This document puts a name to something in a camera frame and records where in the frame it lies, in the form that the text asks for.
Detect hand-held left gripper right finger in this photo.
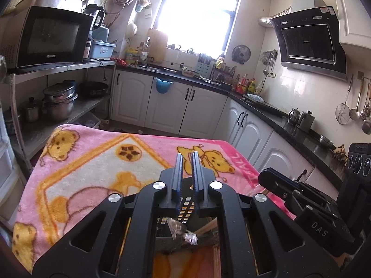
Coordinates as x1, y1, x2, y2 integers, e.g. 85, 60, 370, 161
191, 151, 344, 278

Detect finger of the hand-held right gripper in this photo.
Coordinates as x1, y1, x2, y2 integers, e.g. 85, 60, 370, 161
258, 171, 329, 220
266, 168, 337, 207

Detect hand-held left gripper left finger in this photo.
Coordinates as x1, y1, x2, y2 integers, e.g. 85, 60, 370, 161
32, 153, 184, 278

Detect clear plastic wrapper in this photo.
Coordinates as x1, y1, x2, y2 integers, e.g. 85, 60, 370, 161
166, 218, 218, 246

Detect black kitchen countertop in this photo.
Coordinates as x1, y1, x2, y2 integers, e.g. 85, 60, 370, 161
116, 63, 348, 181

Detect steel bowl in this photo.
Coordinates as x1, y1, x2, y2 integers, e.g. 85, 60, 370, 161
319, 135, 336, 149

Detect white kitchen cabinets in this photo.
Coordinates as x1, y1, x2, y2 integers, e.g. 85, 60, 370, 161
112, 69, 316, 180

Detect black counter tray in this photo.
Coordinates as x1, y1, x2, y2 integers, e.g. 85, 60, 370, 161
242, 94, 288, 117

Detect hanging steel spoons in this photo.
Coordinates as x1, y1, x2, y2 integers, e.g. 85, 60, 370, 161
360, 81, 371, 136

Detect pink printed blanket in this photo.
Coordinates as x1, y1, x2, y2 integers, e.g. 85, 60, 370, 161
13, 123, 296, 278

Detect hanging steel ladle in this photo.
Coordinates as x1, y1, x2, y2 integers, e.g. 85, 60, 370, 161
349, 79, 365, 121

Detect blue plastic bag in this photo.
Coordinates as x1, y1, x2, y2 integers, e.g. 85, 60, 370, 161
155, 77, 174, 94

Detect red sauce bottle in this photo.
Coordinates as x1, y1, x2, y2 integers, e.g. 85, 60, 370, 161
236, 74, 250, 94

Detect clear plastic storage box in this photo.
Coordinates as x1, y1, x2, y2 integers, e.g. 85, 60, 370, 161
78, 111, 101, 128

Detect black spice rack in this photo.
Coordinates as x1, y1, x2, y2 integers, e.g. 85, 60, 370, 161
213, 62, 235, 84

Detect light blue knife block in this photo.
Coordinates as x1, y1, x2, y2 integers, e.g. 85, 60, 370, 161
197, 54, 215, 77

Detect black wok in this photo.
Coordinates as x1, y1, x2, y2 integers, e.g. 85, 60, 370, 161
79, 81, 110, 98

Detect yellow green detergent pack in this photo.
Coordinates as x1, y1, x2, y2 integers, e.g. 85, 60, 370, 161
125, 48, 140, 65

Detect black range hood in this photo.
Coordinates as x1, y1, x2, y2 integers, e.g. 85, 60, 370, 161
269, 0, 348, 82

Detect large steel pot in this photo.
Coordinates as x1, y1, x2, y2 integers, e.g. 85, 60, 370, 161
43, 93, 79, 121

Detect wooden cutting board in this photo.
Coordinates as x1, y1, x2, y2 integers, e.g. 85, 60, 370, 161
146, 28, 169, 63

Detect lidded steel pot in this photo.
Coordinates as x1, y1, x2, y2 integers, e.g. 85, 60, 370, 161
43, 82, 77, 102

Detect blue plastic box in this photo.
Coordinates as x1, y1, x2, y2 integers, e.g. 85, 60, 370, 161
88, 41, 117, 60

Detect small steel pot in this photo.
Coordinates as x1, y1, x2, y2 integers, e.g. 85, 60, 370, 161
22, 97, 44, 123

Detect metal shelf rack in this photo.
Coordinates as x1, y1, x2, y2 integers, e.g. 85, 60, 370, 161
0, 59, 117, 170

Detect kitchen window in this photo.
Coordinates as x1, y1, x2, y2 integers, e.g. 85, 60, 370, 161
158, 0, 243, 55

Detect white plastic drawer unit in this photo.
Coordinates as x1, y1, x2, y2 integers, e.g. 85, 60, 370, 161
0, 104, 28, 229

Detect black blender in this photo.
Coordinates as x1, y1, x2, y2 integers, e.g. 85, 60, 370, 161
84, 4, 109, 42

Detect black microwave oven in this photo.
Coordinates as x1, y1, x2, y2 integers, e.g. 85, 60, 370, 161
0, 6, 95, 73

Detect hanging wire strainer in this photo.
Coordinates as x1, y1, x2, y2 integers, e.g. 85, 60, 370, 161
335, 75, 355, 126

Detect aluminium exhaust duct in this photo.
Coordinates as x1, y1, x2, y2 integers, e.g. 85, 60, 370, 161
257, 8, 292, 27

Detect white wall cabinet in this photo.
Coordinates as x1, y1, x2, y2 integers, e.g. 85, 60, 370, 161
333, 0, 371, 55

